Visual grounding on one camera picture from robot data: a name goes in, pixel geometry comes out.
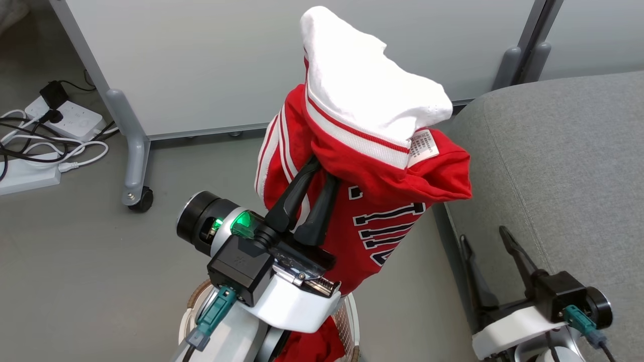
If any white laundry basket brown rim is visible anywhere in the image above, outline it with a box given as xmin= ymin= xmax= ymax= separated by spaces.
xmin=179 ymin=278 xmax=361 ymax=362

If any black cable bundle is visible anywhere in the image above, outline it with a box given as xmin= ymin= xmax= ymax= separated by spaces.
xmin=0 ymin=117 xmax=85 ymax=183

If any wide white partition panel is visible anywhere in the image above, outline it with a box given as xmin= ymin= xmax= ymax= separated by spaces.
xmin=49 ymin=0 xmax=550 ymax=142

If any black caster wheel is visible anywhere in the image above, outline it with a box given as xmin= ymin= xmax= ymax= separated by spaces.
xmin=127 ymin=186 xmax=154 ymax=213

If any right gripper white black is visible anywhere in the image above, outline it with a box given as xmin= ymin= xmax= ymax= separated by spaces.
xmin=459 ymin=226 xmax=613 ymax=360

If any short grey partition foot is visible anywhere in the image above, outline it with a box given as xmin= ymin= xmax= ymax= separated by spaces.
xmin=523 ymin=42 xmax=552 ymax=84
xmin=492 ymin=46 xmax=524 ymax=92

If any red jersey with number print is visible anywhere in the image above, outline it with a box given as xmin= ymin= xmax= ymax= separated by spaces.
xmin=274 ymin=314 xmax=349 ymax=362

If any black power adapter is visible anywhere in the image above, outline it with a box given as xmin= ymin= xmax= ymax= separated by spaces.
xmin=39 ymin=80 xmax=69 ymax=109

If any white power strip with buttons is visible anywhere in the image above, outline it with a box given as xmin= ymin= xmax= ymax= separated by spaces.
xmin=24 ymin=96 xmax=107 ymax=142

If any camera cable teal plug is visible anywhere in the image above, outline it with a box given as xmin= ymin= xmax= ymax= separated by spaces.
xmin=562 ymin=305 xmax=617 ymax=362
xmin=181 ymin=286 xmax=237 ymax=362

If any red garment with white lining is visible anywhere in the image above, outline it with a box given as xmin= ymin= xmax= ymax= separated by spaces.
xmin=254 ymin=6 xmax=473 ymax=295

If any plain white power strip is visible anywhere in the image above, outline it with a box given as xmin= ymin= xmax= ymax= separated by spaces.
xmin=0 ymin=152 xmax=62 ymax=197

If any grey partition leg with caster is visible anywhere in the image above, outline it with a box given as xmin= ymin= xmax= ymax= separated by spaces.
xmin=105 ymin=89 xmax=151 ymax=207

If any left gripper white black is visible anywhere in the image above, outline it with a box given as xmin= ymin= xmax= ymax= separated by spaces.
xmin=176 ymin=157 xmax=343 ymax=335

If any thin white cable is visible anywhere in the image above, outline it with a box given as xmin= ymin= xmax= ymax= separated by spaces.
xmin=0 ymin=108 xmax=51 ymax=147

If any white looped cable with plug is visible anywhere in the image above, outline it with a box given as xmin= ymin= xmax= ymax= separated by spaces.
xmin=10 ymin=133 xmax=110 ymax=174

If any narrow white partition panel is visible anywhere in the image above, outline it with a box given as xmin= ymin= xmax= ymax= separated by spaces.
xmin=538 ymin=0 xmax=644 ymax=82

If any left camera cable teal plug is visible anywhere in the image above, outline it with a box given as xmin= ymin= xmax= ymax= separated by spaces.
xmin=181 ymin=286 xmax=237 ymax=362

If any right camera cable teal plug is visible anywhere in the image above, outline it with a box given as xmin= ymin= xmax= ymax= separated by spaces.
xmin=562 ymin=305 xmax=617 ymax=362

